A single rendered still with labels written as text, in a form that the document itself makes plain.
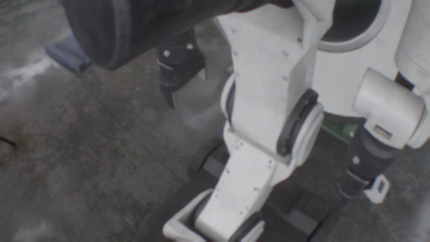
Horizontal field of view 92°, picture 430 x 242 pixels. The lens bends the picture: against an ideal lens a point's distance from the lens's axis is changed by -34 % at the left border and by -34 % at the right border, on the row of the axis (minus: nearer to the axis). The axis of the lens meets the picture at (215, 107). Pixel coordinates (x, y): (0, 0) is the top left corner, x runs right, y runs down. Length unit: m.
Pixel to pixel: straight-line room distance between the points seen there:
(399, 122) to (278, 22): 0.21
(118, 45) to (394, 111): 0.30
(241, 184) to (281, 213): 0.31
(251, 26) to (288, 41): 0.06
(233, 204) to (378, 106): 0.45
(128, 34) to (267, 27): 0.26
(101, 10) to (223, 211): 0.60
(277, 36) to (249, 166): 0.34
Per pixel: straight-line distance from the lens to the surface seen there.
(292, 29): 0.38
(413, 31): 0.29
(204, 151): 1.03
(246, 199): 0.66
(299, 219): 0.92
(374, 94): 0.35
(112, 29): 0.17
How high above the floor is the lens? 1.00
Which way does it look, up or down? 43 degrees down
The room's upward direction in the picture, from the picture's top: 1 degrees clockwise
